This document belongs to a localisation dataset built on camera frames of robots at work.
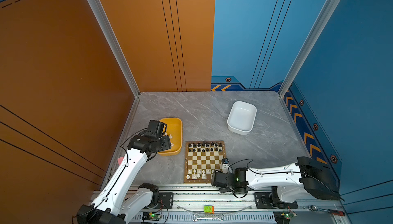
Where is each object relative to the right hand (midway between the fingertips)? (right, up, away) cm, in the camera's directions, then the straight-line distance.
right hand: (221, 188), depth 78 cm
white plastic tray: (+17, +34, +27) cm, 47 cm away
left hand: (-30, +23, +1) cm, 38 cm away
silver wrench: (-13, -9, -8) cm, 18 cm away
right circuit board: (+28, -10, -7) cm, 31 cm away
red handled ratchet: (+42, -5, -8) cm, 43 cm away
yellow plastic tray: (-28, +27, +22) cm, 44 cm away
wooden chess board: (-10, +12, +8) cm, 18 cm away
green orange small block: (-7, -5, -8) cm, 12 cm away
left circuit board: (-33, -9, -7) cm, 35 cm away
